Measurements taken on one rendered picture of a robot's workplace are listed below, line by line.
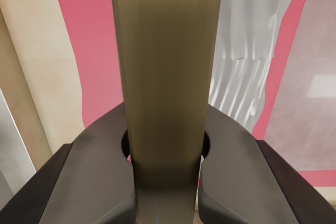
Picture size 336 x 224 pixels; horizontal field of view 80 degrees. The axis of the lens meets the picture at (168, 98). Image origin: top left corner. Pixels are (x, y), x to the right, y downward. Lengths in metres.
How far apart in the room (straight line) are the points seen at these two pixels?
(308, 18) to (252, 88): 0.08
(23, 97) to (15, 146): 0.05
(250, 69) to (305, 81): 0.07
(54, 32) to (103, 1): 0.06
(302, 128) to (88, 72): 0.27
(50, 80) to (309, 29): 0.26
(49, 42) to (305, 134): 0.31
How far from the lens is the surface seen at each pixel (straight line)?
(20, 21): 0.24
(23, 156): 0.27
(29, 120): 0.26
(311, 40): 0.25
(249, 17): 0.21
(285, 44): 0.24
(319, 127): 0.32
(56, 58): 0.23
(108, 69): 0.22
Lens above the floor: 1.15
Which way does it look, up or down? 61 degrees down
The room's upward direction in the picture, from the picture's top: 175 degrees clockwise
